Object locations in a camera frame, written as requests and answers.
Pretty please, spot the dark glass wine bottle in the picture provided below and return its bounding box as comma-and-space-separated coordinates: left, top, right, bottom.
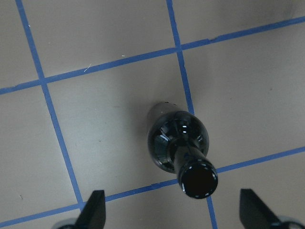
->
147, 102, 218, 199

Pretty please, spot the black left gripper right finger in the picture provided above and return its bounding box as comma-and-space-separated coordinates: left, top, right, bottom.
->
239, 189, 284, 229

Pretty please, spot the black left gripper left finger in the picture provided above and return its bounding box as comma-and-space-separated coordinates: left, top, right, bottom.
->
74, 190, 106, 229

